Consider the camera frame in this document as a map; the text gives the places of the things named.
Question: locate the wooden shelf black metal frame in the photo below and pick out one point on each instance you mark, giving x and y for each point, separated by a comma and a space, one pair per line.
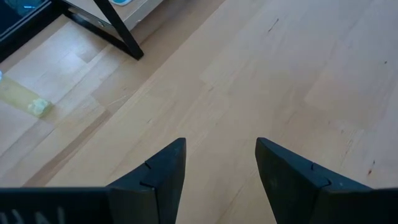
124, 34

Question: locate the white melatonin bottle blue label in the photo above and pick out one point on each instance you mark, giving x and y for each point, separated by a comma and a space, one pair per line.
121, 1

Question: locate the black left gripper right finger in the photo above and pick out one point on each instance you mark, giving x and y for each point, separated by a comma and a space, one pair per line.
295, 193

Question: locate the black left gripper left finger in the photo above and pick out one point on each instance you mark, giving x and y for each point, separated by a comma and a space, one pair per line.
155, 186

